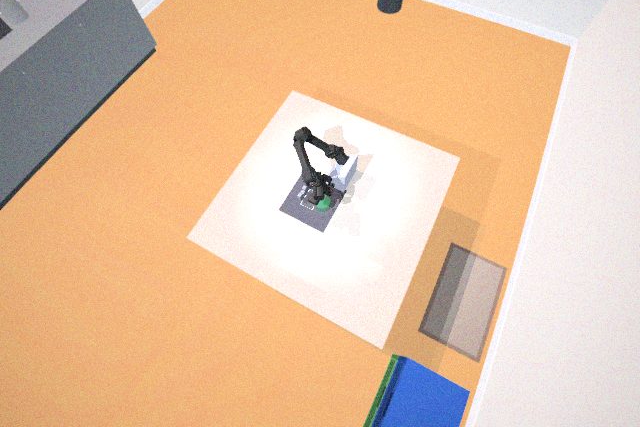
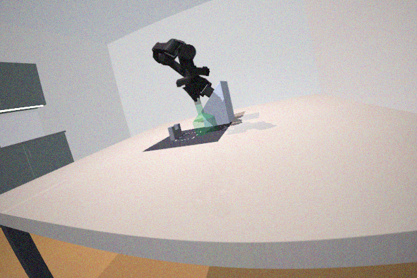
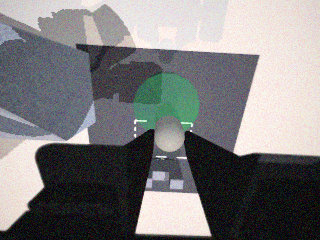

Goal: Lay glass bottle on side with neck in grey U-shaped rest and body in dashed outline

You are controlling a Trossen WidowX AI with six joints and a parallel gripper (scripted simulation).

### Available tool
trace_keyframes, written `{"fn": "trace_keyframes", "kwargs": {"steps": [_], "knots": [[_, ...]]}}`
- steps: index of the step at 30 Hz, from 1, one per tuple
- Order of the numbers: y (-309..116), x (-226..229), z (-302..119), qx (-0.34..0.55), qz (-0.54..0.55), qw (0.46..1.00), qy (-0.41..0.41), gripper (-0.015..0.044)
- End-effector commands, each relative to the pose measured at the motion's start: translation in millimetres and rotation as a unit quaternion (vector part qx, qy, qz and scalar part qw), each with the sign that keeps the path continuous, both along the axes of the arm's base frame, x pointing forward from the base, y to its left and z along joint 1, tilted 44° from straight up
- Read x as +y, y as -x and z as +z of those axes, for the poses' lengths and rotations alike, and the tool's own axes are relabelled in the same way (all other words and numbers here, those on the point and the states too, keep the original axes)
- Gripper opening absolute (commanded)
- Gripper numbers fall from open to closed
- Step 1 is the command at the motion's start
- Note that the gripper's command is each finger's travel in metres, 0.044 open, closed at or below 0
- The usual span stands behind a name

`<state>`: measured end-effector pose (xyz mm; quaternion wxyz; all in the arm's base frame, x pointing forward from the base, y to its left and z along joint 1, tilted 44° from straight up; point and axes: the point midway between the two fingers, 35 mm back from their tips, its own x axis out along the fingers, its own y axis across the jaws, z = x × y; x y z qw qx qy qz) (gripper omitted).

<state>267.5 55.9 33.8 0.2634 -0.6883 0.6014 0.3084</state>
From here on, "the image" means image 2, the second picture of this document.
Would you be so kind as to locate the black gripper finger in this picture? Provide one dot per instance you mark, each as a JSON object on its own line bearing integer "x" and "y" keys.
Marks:
{"x": 198, "y": 90}
{"x": 191, "y": 91}

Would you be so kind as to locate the green glass bottle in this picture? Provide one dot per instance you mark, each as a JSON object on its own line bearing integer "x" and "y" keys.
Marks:
{"x": 204, "y": 123}

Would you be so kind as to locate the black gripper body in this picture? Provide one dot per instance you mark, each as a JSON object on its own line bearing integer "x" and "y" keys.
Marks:
{"x": 188, "y": 80}

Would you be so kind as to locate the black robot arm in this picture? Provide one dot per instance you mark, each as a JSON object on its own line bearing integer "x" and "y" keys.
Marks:
{"x": 165, "y": 54}

